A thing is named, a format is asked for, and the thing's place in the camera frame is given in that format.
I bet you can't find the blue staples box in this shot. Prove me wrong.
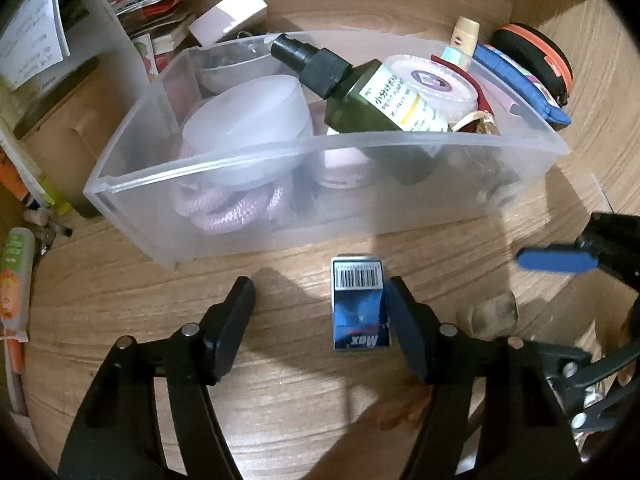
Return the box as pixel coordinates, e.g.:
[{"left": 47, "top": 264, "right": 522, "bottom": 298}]
[{"left": 330, "top": 255, "right": 392, "bottom": 352}]

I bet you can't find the green spray bottle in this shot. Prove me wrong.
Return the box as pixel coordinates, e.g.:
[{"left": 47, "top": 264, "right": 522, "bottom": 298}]
[{"left": 269, "top": 32, "right": 454, "bottom": 187}]

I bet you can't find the blue patchwork pouch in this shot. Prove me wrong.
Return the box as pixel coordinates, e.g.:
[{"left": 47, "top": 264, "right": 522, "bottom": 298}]
[{"left": 473, "top": 44, "right": 572, "bottom": 130}]

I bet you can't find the pink round compact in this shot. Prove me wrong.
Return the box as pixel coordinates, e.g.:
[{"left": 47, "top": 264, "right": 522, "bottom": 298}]
[{"left": 309, "top": 148, "right": 372, "bottom": 190}]

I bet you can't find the clear plastic storage bin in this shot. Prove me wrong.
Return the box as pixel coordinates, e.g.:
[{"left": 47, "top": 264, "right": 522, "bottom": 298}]
[{"left": 85, "top": 36, "right": 568, "bottom": 268}]

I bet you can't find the black orange round case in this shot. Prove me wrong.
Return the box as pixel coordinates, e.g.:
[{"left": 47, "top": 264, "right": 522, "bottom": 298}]
[{"left": 489, "top": 22, "right": 574, "bottom": 107}]

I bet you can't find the round white tape tin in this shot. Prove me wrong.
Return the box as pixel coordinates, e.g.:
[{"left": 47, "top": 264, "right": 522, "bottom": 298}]
[{"left": 384, "top": 54, "right": 478, "bottom": 124}]

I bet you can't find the orange green tube package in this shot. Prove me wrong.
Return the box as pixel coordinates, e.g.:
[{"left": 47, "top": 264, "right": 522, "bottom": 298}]
[{"left": 1, "top": 228, "right": 35, "bottom": 344}]

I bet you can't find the light blue tube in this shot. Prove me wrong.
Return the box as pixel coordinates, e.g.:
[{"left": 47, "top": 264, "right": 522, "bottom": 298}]
[{"left": 440, "top": 46, "right": 474, "bottom": 72}]

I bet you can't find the brown cardboard cup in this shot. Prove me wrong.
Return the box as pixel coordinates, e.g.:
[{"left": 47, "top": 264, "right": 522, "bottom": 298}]
[{"left": 14, "top": 56, "right": 126, "bottom": 218}]

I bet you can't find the stack of books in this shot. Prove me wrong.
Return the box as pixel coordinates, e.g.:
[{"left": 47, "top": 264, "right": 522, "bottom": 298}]
[{"left": 112, "top": 0, "right": 196, "bottom": 80}]

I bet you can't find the small white pink box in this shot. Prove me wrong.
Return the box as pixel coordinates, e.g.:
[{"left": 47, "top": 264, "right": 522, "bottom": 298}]
[{"left": 189, "top": 0, "right": 268, "bottom": 47}]

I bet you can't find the white folded paper sheet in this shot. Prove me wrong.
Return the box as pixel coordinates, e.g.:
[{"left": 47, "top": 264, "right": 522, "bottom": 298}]
[{"left": 1, "top": 0, "right": 70, "bottom": 91}]

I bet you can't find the brown twisted cord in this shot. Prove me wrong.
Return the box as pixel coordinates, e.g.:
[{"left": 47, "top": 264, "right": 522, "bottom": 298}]
[{"left": 374, "top": 383, "right": 434, "bottom": 434}]

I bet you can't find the pink braided rope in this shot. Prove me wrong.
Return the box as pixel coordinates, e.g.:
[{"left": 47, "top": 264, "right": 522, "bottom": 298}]
[{"left": 167, "top": 173, "right": 296, "bottom": 236}]

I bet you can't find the beige plastic recorder flute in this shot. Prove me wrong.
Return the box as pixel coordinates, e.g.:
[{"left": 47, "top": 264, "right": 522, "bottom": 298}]
[{"left": 450, "top": 16, "right": 480, "bottom": 56}]

